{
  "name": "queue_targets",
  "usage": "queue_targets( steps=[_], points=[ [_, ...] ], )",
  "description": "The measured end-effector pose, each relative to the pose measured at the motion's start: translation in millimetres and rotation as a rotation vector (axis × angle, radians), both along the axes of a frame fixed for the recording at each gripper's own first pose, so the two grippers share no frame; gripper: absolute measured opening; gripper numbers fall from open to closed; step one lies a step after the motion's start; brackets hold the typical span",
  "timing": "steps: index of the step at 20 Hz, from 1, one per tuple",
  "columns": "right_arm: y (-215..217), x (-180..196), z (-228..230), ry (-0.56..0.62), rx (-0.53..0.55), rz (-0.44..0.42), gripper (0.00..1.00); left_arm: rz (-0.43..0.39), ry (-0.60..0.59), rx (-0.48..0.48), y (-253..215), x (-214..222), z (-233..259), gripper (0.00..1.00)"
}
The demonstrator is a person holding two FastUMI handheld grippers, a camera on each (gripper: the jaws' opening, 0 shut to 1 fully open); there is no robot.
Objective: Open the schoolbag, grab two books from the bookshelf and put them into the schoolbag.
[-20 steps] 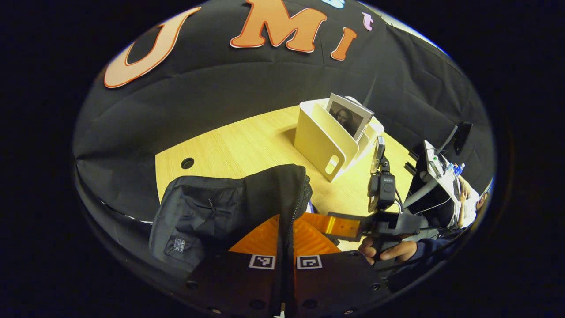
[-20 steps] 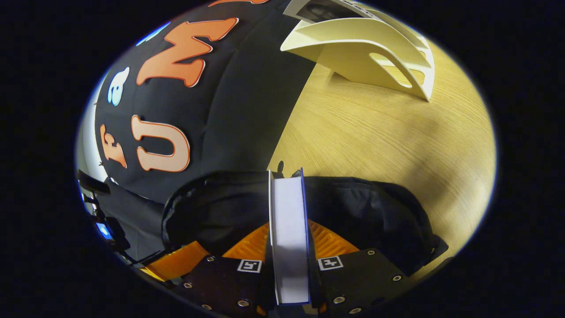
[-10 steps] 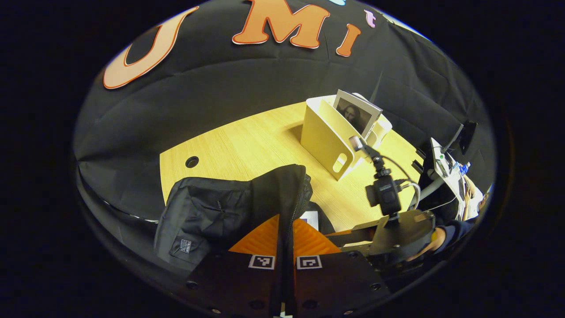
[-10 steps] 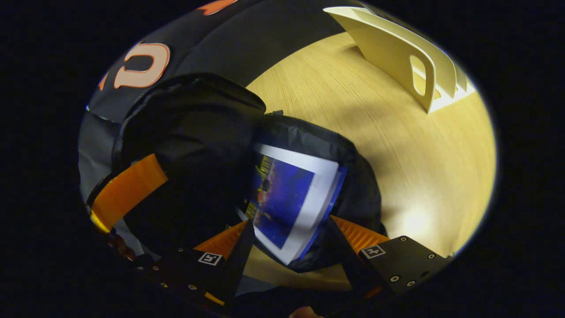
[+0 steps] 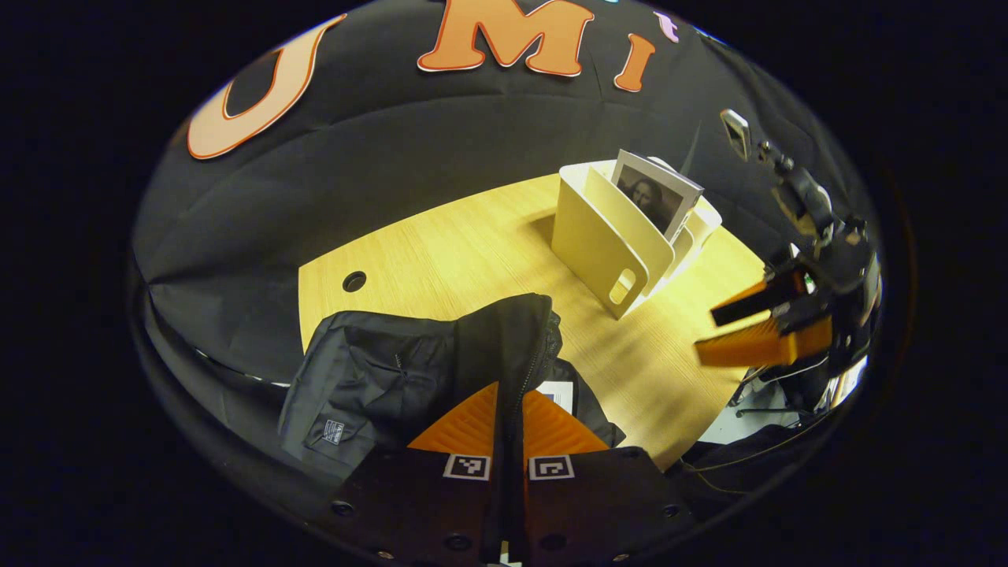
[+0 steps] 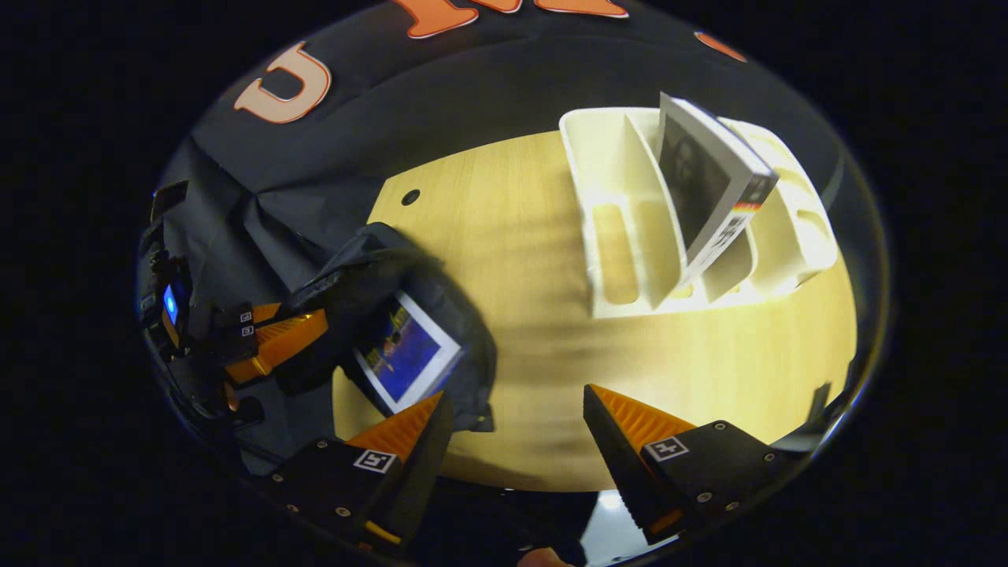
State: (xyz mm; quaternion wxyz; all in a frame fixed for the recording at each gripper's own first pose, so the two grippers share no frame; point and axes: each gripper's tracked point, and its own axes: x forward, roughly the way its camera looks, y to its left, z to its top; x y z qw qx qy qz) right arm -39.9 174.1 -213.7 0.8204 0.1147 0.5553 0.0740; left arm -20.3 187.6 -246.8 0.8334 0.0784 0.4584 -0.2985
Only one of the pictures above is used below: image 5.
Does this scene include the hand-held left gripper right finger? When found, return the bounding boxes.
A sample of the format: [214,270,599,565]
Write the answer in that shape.
[515,389,695,565]

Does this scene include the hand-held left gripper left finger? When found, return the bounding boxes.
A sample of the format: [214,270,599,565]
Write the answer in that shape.
[330,383,504,565]

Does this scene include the black schoolbag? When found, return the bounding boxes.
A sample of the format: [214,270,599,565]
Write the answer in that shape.
[277,293,628,483]

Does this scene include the portrait cover book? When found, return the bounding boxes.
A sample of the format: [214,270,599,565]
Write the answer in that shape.
[610,149,706,244]

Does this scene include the white bookshelf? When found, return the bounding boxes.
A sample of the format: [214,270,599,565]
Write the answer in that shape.
[550,159,724,321]

